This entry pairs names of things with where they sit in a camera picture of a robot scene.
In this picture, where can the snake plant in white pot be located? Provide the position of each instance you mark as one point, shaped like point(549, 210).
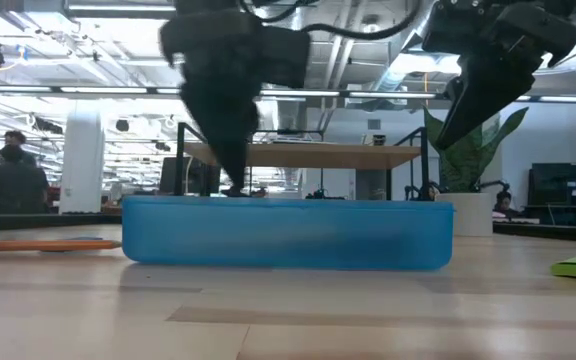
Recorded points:
point(465, 215)

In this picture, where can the black overhead light bar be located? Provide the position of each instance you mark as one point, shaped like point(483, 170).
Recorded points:
point(368, 94)

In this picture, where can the black aluminium table frame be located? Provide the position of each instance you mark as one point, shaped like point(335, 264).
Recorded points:
point(53, 221)
point(553, 232)

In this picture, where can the black monitor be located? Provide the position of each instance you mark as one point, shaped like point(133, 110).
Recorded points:
point(195, 175)

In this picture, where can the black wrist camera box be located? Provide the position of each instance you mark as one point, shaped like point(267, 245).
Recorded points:
point(285, 57)

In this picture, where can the black cabinet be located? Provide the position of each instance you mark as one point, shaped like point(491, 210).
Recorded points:
point(565, 192)

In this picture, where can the orange pencil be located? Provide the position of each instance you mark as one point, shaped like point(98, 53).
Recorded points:
point(53, 245)

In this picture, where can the white desk calculator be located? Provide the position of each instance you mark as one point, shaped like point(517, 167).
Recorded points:
point(295, 141)

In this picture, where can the blue capped pen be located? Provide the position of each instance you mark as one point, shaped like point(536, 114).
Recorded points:
point(84, 239)

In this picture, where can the blue plastic pencil case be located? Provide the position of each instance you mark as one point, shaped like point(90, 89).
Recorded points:
point(288, 232)

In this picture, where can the person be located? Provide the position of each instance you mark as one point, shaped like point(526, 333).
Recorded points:
point(18, 140)
point(504, 201)
point(434, 191)
point(13, 185)

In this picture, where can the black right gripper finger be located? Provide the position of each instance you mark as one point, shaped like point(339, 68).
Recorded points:
point(488, 90)
point(454, 89)

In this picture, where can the wooden shelf riser black frame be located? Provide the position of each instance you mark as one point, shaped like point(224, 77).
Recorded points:
point(318, 156)

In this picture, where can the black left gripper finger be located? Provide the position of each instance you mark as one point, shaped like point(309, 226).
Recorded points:
point(223, 120)

